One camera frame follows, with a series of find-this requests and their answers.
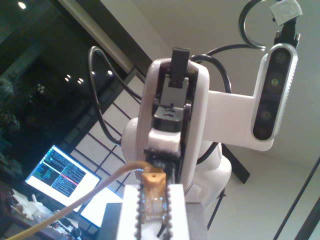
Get yellow network cable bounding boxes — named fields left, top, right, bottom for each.
left=0, top=161, right=168, bottom=240

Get white lit screen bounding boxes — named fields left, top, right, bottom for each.
left=79, top=186, right=125, bottom=229

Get lit computer monitor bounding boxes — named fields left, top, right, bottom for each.
left=24, top=143, right=102, bottom=208

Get black stand legs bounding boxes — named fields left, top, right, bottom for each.
left=206, top=142, right=251, bottom=232

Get white desk clutter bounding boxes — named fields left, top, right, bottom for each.
left=11, top=188, right=52, bottom=221

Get gripper camera with bracket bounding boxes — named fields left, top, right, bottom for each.
left=206, top=42, right=300, bottom=152

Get thick black camera cable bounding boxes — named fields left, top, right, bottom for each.
left=87, top=0, right=301, bottom=146

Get white paper cable tag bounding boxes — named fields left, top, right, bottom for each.
left=269, top=0, right=304, bottom=26

